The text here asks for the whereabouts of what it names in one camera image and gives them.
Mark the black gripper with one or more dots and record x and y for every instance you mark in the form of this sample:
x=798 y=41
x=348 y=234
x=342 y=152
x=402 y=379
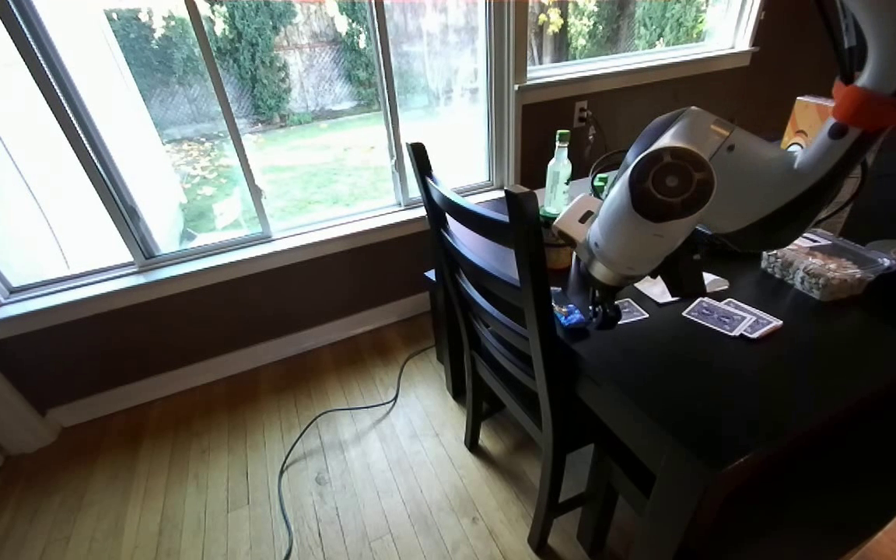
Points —
x=595 y=279

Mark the blue granola bar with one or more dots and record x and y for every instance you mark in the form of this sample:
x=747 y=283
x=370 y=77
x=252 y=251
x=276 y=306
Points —
x=571 y=319

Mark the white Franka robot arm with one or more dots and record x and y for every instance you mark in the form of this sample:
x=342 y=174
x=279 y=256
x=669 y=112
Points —
x=739 y=174

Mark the blue deck of cards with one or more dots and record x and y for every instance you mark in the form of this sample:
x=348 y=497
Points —
x=717 y=314

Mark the single blue playing card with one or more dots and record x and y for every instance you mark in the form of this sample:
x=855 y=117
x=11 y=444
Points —
x=633 y=309
x=761 y=319

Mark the labelled round tin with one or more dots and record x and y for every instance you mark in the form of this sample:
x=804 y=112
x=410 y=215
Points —
x=553 y=248

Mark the dark wooden chair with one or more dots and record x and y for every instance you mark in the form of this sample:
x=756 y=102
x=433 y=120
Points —
x=500 y=330

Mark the black box with green markers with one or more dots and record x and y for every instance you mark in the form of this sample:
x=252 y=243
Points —
x=601 y=185

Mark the green glass bottle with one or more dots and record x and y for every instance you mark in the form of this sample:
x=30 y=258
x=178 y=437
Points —
x=557 y=171

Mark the clear plastic bag of food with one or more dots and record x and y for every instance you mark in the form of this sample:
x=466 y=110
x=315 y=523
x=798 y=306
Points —
x=826 y=267

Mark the tan cardboard box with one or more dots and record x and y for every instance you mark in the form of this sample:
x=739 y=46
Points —
x=807 y=120

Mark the white wall outlet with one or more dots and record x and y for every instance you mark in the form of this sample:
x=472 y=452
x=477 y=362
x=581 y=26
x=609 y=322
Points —
x=578 y=112

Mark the small white window frame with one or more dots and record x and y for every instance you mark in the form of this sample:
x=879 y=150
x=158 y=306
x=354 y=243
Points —
x=623 y=63

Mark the large white window frame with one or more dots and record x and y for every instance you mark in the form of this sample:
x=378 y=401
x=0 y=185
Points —
x=137 y=222

